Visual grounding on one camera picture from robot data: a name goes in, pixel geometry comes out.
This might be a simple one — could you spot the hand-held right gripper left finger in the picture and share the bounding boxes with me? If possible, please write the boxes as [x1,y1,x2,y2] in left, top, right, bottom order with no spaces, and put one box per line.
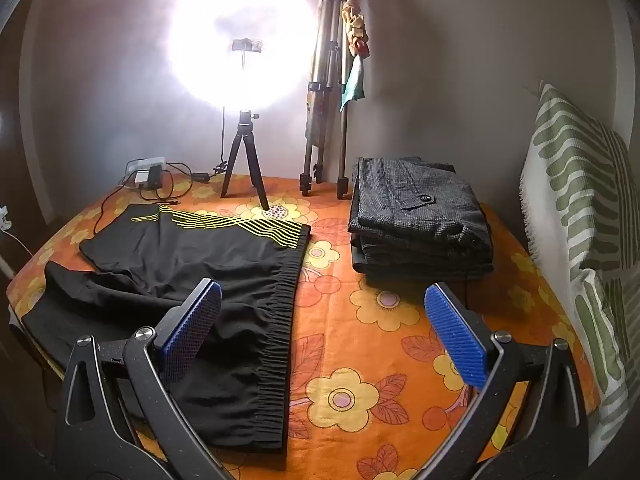
[55,278,236,480]

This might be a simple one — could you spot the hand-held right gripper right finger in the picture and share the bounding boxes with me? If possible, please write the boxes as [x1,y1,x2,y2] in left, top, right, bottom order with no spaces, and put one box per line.
[423,282,592,480]

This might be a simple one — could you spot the black pants with yellow stripes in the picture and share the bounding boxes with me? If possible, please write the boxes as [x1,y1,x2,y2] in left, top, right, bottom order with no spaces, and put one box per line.
[22,202,313,451]

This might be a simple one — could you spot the dark folded pants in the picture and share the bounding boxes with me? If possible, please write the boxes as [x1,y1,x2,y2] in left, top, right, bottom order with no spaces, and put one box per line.
[350,230,496,282]

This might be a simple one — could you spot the grey checked folded pants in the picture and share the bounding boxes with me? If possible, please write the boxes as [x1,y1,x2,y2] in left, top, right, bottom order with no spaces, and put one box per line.
[348,156,494,257]

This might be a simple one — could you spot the orange floral tablecloth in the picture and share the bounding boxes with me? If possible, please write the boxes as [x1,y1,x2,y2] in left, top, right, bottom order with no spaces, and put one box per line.
[5,172,601,480]

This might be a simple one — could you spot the white power strip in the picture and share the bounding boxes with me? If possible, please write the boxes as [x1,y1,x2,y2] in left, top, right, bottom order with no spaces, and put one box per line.
[123,157,167,186]

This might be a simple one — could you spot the green striped white pillow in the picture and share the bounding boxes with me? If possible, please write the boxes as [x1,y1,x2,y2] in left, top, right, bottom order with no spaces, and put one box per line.
[520,80,640,461]

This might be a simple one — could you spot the small black tripod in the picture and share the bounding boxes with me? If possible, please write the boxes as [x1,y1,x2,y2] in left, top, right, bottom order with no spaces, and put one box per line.
[220,109,271,211]

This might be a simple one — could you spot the tall folded metal tripod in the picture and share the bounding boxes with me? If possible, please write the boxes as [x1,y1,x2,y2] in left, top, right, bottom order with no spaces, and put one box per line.
[299,0,351,200]

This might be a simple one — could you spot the green hanging cloth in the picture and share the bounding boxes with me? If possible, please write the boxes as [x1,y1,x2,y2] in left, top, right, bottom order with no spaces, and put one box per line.
[340,55,367,112]

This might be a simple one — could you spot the colourful hanging cloth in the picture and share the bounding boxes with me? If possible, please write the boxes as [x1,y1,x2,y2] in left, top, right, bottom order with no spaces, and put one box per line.
[340,0,374,59]

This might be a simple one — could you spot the black cable with adapter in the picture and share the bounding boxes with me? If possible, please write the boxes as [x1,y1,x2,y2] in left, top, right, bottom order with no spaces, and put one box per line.
[164,162,226,197]

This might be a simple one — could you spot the black power cable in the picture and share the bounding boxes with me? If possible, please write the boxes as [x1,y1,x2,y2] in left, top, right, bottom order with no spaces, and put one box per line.
[94,180,176,233]

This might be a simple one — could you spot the white cable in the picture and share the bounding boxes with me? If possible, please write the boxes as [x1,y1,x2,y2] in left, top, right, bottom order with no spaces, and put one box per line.
[0,229,32,262]

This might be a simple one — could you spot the bright ring light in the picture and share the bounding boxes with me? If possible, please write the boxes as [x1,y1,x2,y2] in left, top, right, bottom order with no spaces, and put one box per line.
[167,0,321,113]

